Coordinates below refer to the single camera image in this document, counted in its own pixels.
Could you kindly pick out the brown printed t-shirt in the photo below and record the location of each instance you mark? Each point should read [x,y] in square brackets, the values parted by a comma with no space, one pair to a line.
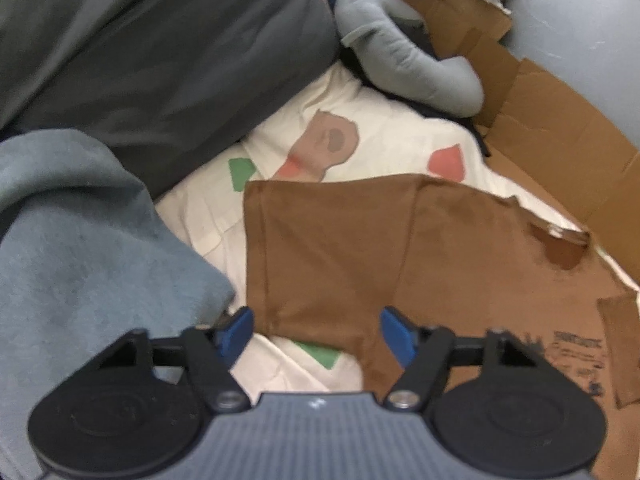
[350,250]

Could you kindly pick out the cream bear print bedsheet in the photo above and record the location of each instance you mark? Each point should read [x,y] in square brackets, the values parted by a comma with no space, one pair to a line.
[390,135]

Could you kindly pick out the blue-grey cloth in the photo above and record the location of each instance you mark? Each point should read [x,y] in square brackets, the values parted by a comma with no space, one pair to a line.
[90,250]

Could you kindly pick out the grey wrapped appliance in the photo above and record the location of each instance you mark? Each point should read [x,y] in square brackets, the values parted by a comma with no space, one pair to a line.
[575,20]

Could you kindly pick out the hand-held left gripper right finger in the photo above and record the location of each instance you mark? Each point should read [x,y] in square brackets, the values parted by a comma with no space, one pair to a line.
[397,335]

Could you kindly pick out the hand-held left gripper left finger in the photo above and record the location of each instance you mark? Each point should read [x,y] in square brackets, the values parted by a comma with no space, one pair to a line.
[237,330]

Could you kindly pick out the dark grey garment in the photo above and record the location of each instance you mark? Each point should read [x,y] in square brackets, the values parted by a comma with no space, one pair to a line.
[150,50]

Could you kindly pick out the dark cloth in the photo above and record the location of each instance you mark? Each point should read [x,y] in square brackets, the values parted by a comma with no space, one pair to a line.
[415,35]

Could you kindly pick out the brown cardboard sheet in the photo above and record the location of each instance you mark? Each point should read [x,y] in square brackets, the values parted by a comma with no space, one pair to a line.
[550,110]

